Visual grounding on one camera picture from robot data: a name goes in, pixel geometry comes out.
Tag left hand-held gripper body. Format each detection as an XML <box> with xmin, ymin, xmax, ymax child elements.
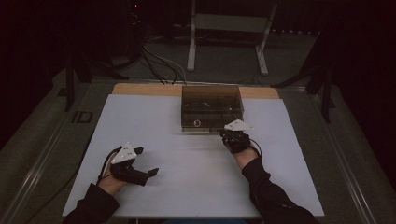
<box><xmin>108</xmin><ymin>142</ymin><xmax>149</xmax><ymax>187</ymax></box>

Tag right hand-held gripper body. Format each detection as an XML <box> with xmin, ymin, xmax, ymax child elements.
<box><xmin>219</xmin><ymin>119</ymin><xmax>254</xmax><ymax>155</ymax></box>

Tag smoky transparent drawer organiser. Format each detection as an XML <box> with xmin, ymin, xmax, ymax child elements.
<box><xmin>180</xmin><ymin>85</ymin><xmax>245</xmax><ymax>133</ymax></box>

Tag person's right hand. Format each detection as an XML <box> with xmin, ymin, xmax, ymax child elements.
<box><xmin>233</xmin><ymin>145</ymin><xmax>260</xmax><ymax>171</ymax></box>

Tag person's left hand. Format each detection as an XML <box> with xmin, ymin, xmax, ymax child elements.
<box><xmin>97</xmin><ymin>151</ymin><xmax>129</xmax><ymax>197</ymax></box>

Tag white table mat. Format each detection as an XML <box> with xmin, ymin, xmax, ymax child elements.
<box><xmin>62</xmin><ymin>93</ymin><xmax>325</xmax><ymax>218</ymax></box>

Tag wooden table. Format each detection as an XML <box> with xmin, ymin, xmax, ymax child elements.
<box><xmin>111</xmin><ymin>82</ymin><xmax>280</xmax><ymax>100</ymax></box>

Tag grey metal stand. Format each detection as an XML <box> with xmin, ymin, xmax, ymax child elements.
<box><xmin>186</xmin><ymin>0</ymin><xmax>279</xmax><ymax>77</ymax></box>

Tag black stand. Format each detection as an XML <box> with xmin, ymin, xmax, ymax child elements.
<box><xmin>270</xmin><ymin>29</ymin><xmax>338</xmax><ymax>124</ymax></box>
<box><xmin>64</xmin><ymin>50</ymin><xmax>131</xmax><ymax>113</ymax></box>

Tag dark equipment rack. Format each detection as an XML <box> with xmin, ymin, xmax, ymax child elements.
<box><xmin>102</xmin><ymin>0</ymin><xmax>148</xmax><ymax>68</ymax></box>

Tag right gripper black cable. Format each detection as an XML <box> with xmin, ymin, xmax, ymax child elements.
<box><xmin>248</xmin><ymin>137</ymin><xmax>263</xmax><ymax>159</ymax></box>

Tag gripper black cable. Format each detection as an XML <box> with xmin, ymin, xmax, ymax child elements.
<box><xmin>95</xmin><ymin>146</ymin><xmax>123</xmax><ymax>186</ymax></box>
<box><xmin>248</xmin><ymin>137</ymin><xmax>263</xmax><ymax>159</ymax></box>

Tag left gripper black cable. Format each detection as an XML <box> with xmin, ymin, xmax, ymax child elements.
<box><xmin>95</xmin><ymin>146</ymin><xmax>123</xmax><ymax>186</ymax></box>

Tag small black rectangular bracket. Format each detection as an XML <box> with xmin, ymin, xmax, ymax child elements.
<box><xmin>72</xmin><ymin>110</ymin><xmax>93</xmax><ymax>124</ymax></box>

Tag white floor cable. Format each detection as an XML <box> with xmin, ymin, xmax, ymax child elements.
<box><xmin>146</xmin><ymin>46</ymin><xmax>188</xmax><ymax>83</ymax></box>

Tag black floor cable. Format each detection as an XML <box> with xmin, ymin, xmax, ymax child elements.
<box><xmin>140</xmin><ymin>43</ymin><xmax>188</xmax><ymax>86</ymax></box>

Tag metal floor rail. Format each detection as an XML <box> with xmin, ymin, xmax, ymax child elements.
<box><xmin>0</xmin><ymin>79</ymin><xmax>94</xmax><ymax>224</ymax></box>
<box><xmin>306</xmin><ymin>90</ymin><xmax>379</xmax><ymax>224</ymax></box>

